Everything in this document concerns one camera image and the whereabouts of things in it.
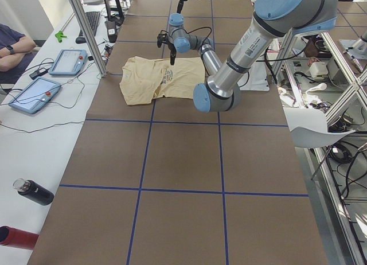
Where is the cream long-sleeve printed shirt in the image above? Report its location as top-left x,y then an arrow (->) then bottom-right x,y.
120,56 -> 205,106

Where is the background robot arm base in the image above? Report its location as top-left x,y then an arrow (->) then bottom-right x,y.
339,31 -> 366,60

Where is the black box white label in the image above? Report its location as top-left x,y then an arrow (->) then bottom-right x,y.
105,20 -> 118,43

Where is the black keyboard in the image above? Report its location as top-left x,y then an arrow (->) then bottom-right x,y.
85,11 -> 101,36

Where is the black computer mouse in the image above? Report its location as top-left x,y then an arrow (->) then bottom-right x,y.
75,36 -> 86,44

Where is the far blue teach pendant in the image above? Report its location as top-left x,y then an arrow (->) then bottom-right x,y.
48,49 -> 88,76

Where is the blue teach pendant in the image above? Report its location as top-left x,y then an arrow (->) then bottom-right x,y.
9,77 -> 61,114
48,49 -> 88,76

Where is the green plastic clamp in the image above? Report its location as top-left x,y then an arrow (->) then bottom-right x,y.
55,30 -> 67,43

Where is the near blue teach pendant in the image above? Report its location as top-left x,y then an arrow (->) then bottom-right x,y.
9,77 -> 61,114

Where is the person in dark shirt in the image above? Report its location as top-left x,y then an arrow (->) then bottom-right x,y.
1,24 -> 36,84

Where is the black water bottle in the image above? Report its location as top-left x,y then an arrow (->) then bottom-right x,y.
13,178 -> 54,206

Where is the red cylinder bottle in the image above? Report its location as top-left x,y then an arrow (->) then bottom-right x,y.
1,226 -> 39,250

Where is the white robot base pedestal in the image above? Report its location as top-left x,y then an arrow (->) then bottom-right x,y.
237,62 -> 270,91

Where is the aluminium frame post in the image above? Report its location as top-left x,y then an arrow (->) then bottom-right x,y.
68,0 -> 107,77

